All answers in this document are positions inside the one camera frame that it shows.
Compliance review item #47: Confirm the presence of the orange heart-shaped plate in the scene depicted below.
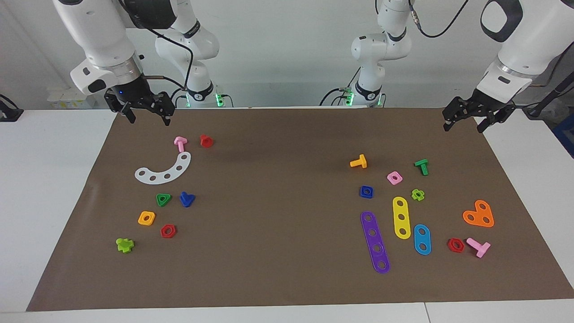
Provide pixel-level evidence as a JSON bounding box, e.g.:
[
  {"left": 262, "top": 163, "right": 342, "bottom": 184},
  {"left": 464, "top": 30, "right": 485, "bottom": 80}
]
[{"left": 462, "top": 200, "right": 495, "bottom": 228}]

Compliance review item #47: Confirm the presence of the white box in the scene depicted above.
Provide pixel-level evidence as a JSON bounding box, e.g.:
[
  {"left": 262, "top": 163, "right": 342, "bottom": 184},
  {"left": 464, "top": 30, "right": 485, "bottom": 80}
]
[{"left": 47, "top": 87, "right": 97, "bottom": 109}]

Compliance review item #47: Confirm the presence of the yellow three-hole strip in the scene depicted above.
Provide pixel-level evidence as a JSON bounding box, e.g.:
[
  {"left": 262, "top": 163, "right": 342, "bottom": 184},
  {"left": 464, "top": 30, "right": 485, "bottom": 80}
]
[{"left": 392, "top": 196, "right": 412, "bottom": 240}]

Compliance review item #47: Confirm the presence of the black right base cable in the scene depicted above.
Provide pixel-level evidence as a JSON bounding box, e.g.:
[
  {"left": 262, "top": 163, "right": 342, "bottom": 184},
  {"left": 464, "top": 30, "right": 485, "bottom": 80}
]
[{"left": 167, "top": 87, "right": 189, "bottom": 108}]

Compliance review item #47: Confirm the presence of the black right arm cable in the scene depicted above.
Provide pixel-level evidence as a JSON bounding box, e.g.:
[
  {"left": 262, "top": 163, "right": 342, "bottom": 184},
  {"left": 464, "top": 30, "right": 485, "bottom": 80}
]
[{"left": 117, "top": 0, "right": 194, "bottom": 90}]

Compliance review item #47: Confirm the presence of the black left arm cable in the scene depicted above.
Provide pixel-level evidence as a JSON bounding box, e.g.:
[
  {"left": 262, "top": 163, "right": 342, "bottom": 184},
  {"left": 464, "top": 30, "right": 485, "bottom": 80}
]
[{"left": 408, "top": 0, "right": 574, "bottom": 110}]

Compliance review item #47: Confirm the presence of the brown table mat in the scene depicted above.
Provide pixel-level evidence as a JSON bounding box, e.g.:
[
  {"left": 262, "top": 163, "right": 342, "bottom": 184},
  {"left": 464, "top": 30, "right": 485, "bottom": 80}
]
[{"left": 26, "top": 107, "right": 574, "bottom": 311}]

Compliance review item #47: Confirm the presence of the black stand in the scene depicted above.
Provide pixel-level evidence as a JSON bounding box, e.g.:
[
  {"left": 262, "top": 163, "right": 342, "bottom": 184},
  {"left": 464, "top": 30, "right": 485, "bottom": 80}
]
[{"left": 522, "top": 74, "right": 574, "bottom": 119}]

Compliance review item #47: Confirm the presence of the black clamp device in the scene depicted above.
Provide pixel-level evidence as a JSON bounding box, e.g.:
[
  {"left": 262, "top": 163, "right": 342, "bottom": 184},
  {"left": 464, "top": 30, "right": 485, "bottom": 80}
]
[{"left": 0, "top": 94, "right": 24, "bottom": 122}]

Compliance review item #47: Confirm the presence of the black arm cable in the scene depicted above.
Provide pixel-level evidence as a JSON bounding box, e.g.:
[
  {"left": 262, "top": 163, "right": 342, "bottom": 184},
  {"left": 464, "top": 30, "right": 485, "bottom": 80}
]
[
  {"left": 408, "top": 0, "right": 574, "bottom": 110},
  {"left": 117, "top": 0, "right": 194, "bottom": 90}
]

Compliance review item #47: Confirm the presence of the black left base cable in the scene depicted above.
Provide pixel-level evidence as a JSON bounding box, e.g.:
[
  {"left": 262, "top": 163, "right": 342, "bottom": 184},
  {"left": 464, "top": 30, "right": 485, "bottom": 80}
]
[{"left": 320, "top": 87, "right": 355, "bottom": 107}]

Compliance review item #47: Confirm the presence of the blue two-hole strip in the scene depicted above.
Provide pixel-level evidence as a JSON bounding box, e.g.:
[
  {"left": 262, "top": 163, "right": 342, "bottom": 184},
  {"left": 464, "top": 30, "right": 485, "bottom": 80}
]
[{"left": 413, "top": 224, "right": 432, "bottom": 256}]

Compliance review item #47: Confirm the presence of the purple four-hole strip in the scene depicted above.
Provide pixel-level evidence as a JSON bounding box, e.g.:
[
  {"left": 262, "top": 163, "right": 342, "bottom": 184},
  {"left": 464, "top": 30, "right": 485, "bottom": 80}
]
[{"left": 360, "top": 211, "right": 391, "bottom": 274}]

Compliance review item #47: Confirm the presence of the white curved perforated strip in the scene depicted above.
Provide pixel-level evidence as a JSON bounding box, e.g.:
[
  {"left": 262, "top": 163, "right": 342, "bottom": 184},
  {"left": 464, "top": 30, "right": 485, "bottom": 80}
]
[{"left": 135, "top": 152, "right": 192, "bottom": 185}]

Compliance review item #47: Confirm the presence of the blue crate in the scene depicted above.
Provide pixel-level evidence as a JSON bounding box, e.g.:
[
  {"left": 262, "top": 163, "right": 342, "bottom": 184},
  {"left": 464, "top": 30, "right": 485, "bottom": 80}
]
[{"left": 552, "top": 114, "right": 574, "bottom": 157}]

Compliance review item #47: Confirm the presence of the black base cable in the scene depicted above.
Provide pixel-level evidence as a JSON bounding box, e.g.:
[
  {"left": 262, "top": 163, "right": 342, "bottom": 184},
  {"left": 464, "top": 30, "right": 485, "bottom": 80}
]
[
  {"left": 320, "top": 87, "right": 355, "bottom": 107},
  {"left": 167, "top": 87, "right": 189, "bottom": 108}
]

